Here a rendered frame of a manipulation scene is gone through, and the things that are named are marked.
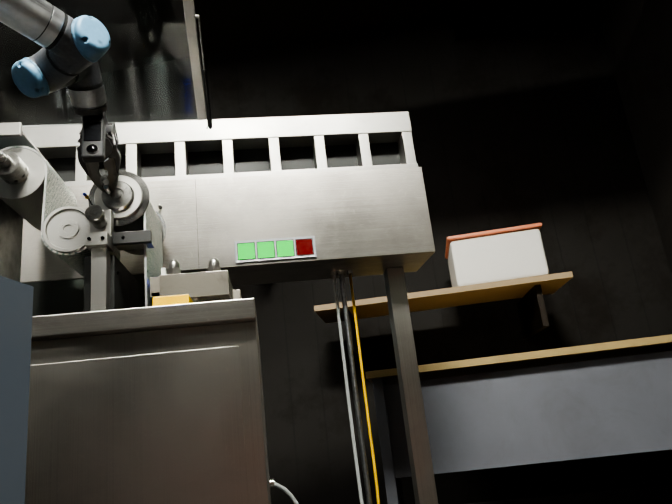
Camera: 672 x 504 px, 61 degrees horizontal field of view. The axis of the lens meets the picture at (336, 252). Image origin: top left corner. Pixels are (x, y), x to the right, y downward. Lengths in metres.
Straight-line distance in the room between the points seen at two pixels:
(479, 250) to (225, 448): 2.24
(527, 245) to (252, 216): 1.74
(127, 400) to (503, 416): 1.87
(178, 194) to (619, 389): 1.99
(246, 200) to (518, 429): 1.56
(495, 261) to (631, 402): 0.92
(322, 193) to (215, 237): 0.37
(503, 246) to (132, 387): 2.35
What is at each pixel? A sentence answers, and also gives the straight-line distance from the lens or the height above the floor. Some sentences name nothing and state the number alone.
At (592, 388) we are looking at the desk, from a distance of 2.77.
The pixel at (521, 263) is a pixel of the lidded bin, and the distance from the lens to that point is 3.13.
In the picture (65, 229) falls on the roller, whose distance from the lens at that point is 1.54.
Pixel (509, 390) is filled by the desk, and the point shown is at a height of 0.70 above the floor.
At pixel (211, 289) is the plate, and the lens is 1.38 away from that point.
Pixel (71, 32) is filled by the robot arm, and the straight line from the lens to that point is 1.22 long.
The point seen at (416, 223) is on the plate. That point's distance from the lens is 1.87.
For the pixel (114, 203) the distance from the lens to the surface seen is 1.51.
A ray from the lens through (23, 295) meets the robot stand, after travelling 0.95.
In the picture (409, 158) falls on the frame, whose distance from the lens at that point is 1.97.
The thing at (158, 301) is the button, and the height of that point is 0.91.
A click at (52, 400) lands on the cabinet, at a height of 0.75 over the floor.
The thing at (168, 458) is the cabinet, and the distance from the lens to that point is 1.13.
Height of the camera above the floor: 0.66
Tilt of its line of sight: 16 degrees up
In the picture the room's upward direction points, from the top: 7 degrees counter-clockwise
